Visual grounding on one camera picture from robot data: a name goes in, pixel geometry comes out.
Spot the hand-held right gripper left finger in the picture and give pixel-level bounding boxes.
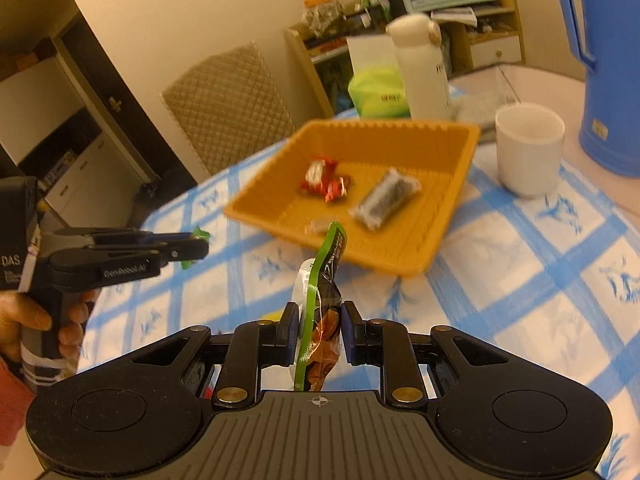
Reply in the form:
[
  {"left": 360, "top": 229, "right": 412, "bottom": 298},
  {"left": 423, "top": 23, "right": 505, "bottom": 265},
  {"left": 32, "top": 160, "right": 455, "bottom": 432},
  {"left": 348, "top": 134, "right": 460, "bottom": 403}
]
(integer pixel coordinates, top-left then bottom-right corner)
[{"left": 135, "top": 302, "right": 300, "bottom": 409}]

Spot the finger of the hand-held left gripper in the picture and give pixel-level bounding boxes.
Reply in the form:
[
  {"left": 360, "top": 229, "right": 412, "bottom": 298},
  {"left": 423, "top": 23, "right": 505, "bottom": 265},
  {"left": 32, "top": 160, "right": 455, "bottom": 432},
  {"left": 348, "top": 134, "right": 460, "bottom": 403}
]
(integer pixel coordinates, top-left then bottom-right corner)
[
  {"left": 150, "top": 239, "right": 210, "bottom": 267},
  {"left": 52, "top": 227, "right": 198, "bottom": 253}
]

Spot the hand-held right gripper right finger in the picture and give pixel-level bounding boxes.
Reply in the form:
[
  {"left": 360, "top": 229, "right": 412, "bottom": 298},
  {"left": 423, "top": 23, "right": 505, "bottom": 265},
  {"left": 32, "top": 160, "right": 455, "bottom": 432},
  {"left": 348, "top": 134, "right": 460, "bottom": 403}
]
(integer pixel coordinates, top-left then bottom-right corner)
[{"left": 341, "top": 302, "right": 507, "bottom": 403}]

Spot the green white snack packet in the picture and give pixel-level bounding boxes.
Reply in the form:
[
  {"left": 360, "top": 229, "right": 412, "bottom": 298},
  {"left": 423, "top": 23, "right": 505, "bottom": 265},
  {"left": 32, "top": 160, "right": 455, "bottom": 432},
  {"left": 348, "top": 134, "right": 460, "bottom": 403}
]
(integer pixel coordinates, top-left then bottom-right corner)
[{"left": 292, "top": 221, "right": 348, "bottom": 392}]

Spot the black seaweed packet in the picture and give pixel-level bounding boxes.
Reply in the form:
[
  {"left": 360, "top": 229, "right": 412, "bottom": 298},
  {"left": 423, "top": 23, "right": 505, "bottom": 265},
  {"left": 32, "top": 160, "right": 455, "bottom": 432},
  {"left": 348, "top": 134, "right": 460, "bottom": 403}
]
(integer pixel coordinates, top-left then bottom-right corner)
[{"left": 348, "top": 169, "right": 422, "bottom": 232}]

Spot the small red candy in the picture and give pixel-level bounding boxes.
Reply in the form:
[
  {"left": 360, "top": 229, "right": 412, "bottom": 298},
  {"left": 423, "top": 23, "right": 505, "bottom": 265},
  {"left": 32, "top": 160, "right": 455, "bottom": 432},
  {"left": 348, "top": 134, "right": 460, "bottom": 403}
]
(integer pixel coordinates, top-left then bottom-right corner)
[{"left": 324, "top": 175, "right": 353, "bottom": 204}]

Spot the red snack packet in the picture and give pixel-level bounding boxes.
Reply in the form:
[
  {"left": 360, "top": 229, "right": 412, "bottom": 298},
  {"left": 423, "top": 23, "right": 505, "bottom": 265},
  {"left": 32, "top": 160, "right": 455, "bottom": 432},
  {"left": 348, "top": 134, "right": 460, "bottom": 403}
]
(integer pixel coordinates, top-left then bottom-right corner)
[{"left": 299, "top": 157, "right": 340, "bottom": 196}]

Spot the orange plastic basket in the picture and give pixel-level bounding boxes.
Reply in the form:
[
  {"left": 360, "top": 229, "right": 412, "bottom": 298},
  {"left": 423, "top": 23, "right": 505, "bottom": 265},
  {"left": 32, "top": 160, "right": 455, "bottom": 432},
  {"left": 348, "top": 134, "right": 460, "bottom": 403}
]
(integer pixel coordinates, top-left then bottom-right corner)
[{"left": 223, "top": 119, "right": 482, "bottom": 278}]

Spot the person's left forearm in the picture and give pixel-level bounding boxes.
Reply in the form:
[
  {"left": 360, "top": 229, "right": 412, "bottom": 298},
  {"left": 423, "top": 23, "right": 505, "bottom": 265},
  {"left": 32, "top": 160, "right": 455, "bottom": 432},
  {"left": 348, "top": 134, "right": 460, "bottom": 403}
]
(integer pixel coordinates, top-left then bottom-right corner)
[{"left": 0, "top": 355, "right": 38, "bottom": 466}]

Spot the person's left hand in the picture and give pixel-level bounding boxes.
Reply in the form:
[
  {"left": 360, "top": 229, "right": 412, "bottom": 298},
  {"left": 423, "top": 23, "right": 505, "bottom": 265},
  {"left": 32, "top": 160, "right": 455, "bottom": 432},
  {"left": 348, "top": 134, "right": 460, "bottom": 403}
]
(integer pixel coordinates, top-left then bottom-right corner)
[{"left": 0, "top": 294, "right": 96, "bottom": 361}]

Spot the white cabinet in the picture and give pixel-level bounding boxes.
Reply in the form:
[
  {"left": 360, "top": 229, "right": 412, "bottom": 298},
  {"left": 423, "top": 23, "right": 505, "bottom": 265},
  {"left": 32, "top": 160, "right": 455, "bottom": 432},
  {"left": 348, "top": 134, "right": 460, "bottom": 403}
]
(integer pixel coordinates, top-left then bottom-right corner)
[{"left": 0, "top": 35, "right": 156, "bottom": 221}]

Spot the quilted beige chair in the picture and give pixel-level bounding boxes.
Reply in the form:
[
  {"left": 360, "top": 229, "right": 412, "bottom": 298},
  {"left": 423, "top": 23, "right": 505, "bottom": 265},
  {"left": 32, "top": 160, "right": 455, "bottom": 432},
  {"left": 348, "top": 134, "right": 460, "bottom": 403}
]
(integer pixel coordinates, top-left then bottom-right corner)
[{"left": 161, "top": 42, "right": 297, "bottom": 178}]

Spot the blue checkered tablecloth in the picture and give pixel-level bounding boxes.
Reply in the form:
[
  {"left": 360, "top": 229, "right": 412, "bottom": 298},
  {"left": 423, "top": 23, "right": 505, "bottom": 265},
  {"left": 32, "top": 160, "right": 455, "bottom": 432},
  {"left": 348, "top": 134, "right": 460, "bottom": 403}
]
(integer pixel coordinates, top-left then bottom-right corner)
[{"left": 80, "top": 85, "right": 640, "bottom": 480}]

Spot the dark door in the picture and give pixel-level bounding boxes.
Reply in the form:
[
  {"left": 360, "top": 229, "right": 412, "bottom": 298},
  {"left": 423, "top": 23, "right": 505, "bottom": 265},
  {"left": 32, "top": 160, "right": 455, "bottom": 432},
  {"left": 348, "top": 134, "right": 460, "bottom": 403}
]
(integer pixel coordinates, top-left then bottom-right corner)
[{"left": 55, "top": 0, "right": 201, "bottom": 186}]

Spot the green tissue pack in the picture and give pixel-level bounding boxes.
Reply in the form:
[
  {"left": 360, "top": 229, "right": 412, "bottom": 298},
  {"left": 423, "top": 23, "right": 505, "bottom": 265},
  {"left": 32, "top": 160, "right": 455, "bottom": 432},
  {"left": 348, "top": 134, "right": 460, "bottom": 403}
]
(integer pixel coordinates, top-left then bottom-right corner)
[{"left": 346, "top": 35, "right": 413, "bottom": 120}]

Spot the white cup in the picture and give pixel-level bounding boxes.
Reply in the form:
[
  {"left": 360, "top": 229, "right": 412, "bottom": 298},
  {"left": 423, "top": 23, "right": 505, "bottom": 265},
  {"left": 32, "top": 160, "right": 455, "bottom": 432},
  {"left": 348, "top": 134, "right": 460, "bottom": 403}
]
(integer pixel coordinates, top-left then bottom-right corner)
[{"left": 495, "top": 104, "right": 566, "bottom": 198}]

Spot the grey cloth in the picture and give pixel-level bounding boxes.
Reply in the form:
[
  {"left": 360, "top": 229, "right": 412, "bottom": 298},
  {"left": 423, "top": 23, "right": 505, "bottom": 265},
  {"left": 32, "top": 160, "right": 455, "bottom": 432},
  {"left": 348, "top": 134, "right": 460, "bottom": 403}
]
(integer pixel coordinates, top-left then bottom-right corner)
[{"left": 450, "top": 91, "right": 516, "bottom": 133}]

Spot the white insulated bottle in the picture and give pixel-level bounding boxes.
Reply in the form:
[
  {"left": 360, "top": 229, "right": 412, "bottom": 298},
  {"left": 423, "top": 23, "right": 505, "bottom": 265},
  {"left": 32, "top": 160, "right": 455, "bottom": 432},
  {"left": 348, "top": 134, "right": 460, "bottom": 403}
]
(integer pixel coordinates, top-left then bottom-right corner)
[{"left": 386, "top": 14, "right": 453, "bottom": 121}]

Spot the jar with orange lid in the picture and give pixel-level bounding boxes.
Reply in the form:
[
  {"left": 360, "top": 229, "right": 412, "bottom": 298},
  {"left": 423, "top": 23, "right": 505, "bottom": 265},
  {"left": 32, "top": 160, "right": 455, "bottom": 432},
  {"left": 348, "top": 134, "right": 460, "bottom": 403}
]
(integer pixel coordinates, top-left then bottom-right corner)
[{"left": 301, "top": 0, "right": 347, "bottom": 38}]

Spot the wooden shelf unit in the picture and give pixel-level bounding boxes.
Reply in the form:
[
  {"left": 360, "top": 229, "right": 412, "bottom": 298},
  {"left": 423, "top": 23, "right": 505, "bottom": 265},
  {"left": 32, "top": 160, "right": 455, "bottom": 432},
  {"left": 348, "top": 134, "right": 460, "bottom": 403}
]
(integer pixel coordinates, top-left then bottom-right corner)
[{"left": 284, "top": 0, "right": 526, "bottom": 118}]

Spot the stack of papers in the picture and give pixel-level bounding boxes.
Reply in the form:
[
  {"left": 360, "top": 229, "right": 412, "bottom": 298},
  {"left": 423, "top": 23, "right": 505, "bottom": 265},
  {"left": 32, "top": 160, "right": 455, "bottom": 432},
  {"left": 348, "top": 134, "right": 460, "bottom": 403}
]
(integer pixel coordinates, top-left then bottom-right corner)
[{"left": 430, "top": 7, "right": 478, "bottom": 26}]

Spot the blue thermos jug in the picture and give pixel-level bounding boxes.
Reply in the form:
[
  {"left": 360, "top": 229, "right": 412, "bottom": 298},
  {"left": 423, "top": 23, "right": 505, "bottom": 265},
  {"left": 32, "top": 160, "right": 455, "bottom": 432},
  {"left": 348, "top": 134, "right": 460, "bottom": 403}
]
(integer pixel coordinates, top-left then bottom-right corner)
[{"left": 550, "top": 0, "right": 640, "bottom": 178}]

